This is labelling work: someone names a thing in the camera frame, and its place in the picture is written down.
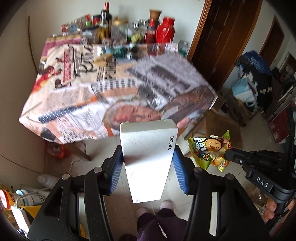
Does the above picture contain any dark wooden door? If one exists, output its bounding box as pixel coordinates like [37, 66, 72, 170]
[187, 1, 262, 91]

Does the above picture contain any red sauce squeeze bottle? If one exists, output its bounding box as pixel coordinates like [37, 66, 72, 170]
[145, 19, 156, 44]

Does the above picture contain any yellow green snack bag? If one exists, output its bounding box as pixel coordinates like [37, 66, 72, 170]
[188, 130, 231, 172]

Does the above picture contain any person's right hand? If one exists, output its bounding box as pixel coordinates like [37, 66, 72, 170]
[262, 197, 296, 223]

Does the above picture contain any brown clay vase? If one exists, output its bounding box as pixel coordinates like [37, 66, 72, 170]
[149, 9, 162, 23]

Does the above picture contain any gold lid plastic jar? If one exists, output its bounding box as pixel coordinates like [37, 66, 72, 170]
[111, 19, 128, 45]

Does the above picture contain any wooden stool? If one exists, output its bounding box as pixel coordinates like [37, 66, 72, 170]
[184, 110, 243, 149]

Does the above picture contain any red wine bottle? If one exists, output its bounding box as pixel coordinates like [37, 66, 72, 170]
[104, 1, 112, 37]

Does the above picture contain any white TFOOD carton box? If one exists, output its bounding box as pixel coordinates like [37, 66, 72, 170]
[120, 119, 178, 203]

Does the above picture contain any newspaper print tablecloth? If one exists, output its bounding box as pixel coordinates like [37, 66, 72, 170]
[19, 43, 217, 144]

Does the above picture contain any red thermos jug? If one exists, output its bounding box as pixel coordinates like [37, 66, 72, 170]
[156, 16, 175, 43]

